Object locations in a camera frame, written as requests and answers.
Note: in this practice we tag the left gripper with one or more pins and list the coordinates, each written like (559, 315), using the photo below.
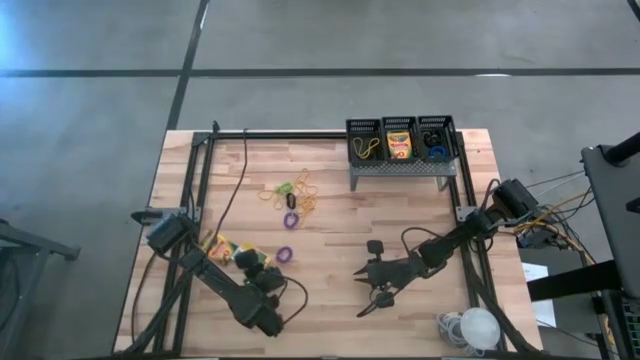
(267, 281)

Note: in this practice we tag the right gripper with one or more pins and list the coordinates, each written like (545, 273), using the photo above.
(400, 274)

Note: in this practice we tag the yellow rubber band pile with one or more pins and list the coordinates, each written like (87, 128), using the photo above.
(307, 202)

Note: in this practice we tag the black plastic mesh basket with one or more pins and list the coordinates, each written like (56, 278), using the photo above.
(384, 125)
(350, 130)
(452, 137)

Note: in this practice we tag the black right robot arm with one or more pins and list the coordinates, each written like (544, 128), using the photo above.
(465, 232)

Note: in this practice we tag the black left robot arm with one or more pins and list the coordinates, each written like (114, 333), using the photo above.
(220, 285)

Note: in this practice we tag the grey perforated metal shelf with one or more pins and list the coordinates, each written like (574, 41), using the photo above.
(400, 167)

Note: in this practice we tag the white dome lamp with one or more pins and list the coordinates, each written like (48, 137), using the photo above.
(480, 328)

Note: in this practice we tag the white paper sheet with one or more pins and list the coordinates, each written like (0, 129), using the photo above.
(535, 272)

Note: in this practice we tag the black flat bar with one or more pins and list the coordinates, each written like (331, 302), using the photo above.
(575, 280)

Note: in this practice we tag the grey metal stand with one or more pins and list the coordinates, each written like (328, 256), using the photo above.
(35, 240)

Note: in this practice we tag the grey metal cart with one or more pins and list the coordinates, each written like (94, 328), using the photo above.
(615, 215)

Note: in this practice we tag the backlit keyboard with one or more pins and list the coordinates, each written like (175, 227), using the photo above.
(631, 325)

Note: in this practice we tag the black pole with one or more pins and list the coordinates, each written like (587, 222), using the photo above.
(622, 150)

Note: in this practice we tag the grey mounting bracket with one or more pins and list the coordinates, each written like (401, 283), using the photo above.
(465, 214)

